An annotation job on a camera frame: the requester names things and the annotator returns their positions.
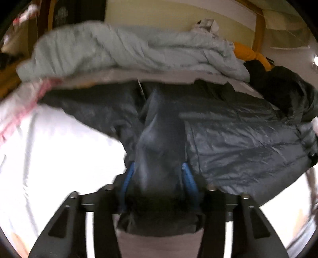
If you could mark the black hanging garment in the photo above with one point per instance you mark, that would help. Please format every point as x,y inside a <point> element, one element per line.
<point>64,12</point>

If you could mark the orange garment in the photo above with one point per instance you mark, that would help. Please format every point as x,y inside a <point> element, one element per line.
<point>248,53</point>

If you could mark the translucent bed net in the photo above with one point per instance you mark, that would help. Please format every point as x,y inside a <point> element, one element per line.
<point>285,22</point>

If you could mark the white crumpled cloth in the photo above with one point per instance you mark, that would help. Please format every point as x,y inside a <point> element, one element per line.
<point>205,26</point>

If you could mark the grey printed bed sheet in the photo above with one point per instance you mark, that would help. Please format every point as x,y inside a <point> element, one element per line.
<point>62,161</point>

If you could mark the red white cloth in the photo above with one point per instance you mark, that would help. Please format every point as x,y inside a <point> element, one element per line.
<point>24,13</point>

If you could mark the black fur-trimmed coat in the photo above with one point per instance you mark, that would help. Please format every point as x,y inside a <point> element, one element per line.
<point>273,84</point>

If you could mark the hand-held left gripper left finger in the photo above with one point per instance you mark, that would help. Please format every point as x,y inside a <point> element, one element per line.
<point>128,183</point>

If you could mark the wooden bed frame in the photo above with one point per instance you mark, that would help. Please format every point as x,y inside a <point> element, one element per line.
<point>259,32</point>

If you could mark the pink striped cloth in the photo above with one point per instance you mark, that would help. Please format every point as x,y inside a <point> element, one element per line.
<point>37,99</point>

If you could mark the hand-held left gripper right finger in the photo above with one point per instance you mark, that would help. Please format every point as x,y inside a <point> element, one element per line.
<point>189,182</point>

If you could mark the light blue duvet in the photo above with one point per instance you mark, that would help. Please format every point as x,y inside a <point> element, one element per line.
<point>99,49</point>

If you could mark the dark grey puffer jacket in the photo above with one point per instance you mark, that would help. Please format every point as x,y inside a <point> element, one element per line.
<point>223,139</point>

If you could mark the wall lamp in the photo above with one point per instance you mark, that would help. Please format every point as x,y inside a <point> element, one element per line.
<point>315,60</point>

